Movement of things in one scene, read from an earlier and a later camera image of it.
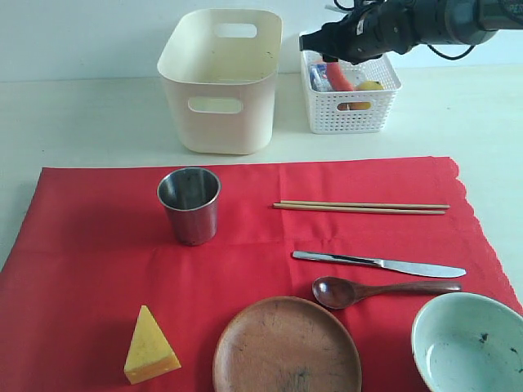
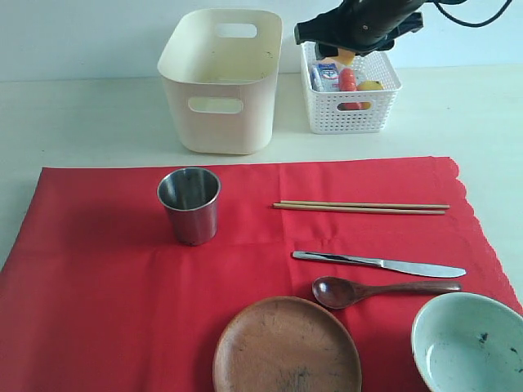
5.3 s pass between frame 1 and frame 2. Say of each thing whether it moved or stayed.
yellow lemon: stayed
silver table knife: stayed
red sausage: moved
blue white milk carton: stayed
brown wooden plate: stayed
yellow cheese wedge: moved
